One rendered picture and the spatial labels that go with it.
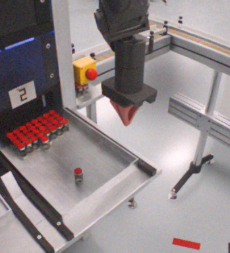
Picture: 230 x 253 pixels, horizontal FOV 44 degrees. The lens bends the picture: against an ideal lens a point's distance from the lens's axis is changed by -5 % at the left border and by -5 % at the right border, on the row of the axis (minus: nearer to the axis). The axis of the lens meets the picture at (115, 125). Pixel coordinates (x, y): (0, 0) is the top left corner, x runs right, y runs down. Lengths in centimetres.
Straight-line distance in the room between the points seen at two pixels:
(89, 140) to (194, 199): 113
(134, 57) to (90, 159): 40
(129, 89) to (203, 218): 137
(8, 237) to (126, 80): 45
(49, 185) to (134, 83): 38
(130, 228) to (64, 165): 97
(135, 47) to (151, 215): 138
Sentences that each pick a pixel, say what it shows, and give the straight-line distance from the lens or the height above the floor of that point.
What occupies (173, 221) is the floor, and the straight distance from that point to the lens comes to 179.
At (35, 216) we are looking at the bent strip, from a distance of 74.
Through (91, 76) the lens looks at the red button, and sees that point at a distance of 99.
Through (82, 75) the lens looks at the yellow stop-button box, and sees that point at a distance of 100.
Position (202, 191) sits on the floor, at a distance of 196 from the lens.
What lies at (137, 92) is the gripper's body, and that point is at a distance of 57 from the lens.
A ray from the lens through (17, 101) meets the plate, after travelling 89.
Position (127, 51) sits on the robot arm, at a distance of 53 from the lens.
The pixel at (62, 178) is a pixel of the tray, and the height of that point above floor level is 88.
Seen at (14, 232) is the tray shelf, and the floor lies 88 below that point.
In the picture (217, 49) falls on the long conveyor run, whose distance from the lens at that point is 146.
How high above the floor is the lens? 148
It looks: 39 degrees down
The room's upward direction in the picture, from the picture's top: straight up
